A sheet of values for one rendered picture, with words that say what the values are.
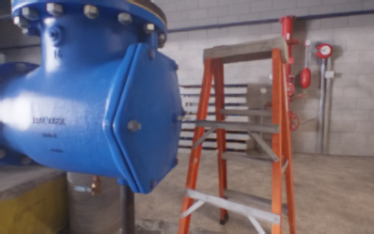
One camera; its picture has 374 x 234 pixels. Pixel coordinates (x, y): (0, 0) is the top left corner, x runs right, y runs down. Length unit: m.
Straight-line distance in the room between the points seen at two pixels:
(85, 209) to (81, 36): 1.08
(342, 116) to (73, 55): 4.15
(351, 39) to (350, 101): 1.07
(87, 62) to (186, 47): 3.60
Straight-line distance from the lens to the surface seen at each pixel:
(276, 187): 0.82
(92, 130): 0.65
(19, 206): 1.54
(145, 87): 0.63
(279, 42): 0.90
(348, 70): 4.39
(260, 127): 0.82
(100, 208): 1.49
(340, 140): 4.38
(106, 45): 0.77
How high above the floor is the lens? 0.90
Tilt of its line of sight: 4 degrees down
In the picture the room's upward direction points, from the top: straight up
